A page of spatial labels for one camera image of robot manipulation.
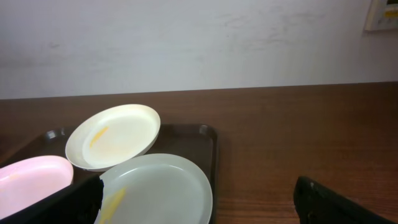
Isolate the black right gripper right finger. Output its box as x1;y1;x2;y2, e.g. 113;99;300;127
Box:
294;176;394;224

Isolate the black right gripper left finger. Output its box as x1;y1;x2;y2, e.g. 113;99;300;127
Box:
1;175;104;224

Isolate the pink plastic plate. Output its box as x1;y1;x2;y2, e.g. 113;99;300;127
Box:
1;156;74;219

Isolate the pale green plastic plate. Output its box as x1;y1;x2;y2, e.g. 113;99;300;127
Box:
95;154;213;224

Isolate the cream plastic plate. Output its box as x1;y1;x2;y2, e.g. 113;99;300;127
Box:
65;104;161;172

